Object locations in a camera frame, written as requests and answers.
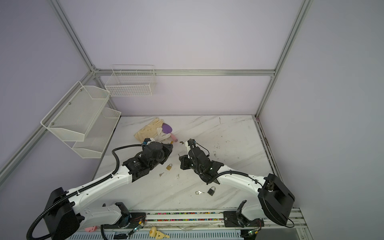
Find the pink toy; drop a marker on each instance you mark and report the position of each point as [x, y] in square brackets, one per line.
[91, 229]

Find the white mesh two-tier shelf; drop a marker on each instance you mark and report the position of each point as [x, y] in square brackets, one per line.
[83, 121]

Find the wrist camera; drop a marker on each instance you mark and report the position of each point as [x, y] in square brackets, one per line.
[147, 141]
[190, 144]

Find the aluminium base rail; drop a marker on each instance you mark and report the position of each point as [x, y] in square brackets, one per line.
[203, 225]

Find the purple pink spatula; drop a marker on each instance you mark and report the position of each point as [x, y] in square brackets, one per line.
[167, 129]

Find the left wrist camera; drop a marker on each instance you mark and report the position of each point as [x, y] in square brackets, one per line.
[147, 141]

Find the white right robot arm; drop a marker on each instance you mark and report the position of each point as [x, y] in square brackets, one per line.
[275, 200]

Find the white wire basket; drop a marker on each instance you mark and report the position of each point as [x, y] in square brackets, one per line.
[132, 81]

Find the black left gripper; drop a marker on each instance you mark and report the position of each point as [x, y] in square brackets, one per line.
[167, 150]

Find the brass padlock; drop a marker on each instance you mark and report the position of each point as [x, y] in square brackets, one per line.
[169, 167]

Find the black padlock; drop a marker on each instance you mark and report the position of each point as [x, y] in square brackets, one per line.
[211, 191]

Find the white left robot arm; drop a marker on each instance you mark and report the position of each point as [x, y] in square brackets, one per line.
[67, 212]

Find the beige work glove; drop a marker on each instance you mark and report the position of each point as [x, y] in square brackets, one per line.
[149, 131]

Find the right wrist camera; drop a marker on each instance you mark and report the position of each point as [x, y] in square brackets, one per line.
[190, 144]

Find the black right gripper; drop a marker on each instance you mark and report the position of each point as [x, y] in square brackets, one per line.
[183, 162]

